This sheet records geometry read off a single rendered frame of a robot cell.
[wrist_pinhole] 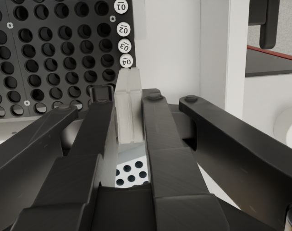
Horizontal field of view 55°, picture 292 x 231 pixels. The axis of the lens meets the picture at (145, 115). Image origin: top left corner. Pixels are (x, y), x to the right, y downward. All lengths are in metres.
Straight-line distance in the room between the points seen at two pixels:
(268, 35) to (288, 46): 1.08
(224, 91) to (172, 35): 0.11
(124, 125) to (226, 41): 0.14
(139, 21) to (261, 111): 0.26
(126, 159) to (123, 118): 0.29
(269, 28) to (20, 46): 0.23
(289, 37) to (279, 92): 0.89
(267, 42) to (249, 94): 0.19
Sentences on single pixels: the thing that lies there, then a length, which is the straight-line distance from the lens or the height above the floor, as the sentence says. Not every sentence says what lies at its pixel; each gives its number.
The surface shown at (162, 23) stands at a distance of 0.34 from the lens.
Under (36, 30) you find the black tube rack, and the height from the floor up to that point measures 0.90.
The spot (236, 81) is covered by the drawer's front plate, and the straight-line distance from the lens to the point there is 0.27.
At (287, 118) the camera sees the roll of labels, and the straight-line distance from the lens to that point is 0.49.
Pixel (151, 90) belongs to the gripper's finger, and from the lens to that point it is 0.18.
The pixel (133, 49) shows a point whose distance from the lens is 0.27.
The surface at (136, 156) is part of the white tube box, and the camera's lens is 0.43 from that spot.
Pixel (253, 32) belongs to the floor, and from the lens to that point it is 1.29.
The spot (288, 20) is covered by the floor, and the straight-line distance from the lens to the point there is 1.36.
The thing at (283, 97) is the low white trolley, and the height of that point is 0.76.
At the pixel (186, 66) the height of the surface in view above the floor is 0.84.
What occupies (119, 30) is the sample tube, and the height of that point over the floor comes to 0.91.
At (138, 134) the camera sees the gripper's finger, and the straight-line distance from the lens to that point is 0.15.
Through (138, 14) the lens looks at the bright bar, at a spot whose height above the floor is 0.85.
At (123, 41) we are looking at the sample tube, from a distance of 0.26.
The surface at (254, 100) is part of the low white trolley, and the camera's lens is 0.48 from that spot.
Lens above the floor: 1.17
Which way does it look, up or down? 70 degrees down
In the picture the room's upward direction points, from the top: 167 degrees clockwise
